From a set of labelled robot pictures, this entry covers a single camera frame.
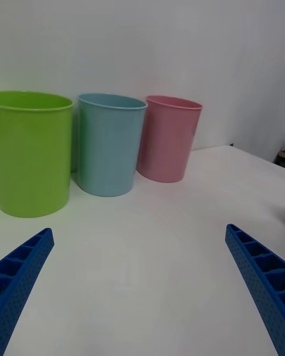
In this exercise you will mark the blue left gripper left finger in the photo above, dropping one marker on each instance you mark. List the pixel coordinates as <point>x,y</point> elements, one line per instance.
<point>26,273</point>

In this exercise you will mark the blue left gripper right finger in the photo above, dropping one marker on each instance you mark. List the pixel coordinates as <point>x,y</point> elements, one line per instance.
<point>261,276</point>

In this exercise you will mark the green plastic waste bin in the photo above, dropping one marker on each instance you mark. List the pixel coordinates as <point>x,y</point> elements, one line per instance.
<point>32,154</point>

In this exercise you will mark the pale blue plastic waste bin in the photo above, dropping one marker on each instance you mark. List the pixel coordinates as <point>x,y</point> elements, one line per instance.
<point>108,151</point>

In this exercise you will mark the pink plastic waste bin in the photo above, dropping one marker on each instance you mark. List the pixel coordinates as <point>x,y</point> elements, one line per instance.
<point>169,145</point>

